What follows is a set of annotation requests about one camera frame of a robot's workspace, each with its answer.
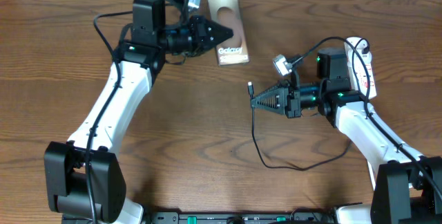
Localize gold Galaxy smartphone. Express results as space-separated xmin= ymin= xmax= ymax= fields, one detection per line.
xmin=207 ymin=0 xmax=250 ymax=66

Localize white USB charger plug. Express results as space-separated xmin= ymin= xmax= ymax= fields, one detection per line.
xmin=356 ymin=46 xmax=372 ymax=64

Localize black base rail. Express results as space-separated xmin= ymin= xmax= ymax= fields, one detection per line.
xmin=61 ymin=211 xmax=346 ymax=224

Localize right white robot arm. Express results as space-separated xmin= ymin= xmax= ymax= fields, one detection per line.
xmin=248 ymin=48 xmax=441 ymax=223

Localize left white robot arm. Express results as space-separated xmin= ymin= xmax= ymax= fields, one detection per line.
xmin=44 ymin=0 xmax=233 ymax=224

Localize white power strip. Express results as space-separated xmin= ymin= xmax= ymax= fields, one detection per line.
xmin=345 ymin=37 xmax=377 ymax=99

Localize black USB charging cable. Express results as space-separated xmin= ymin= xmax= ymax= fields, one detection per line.
xmin=247 ymin=37 xmax=371 ymax=172

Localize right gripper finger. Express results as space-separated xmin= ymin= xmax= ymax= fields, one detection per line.
xmin=251 ymin=93 xmax=285 ymax=115
xmin=257 ymin=80 xmax=290 ymax=100

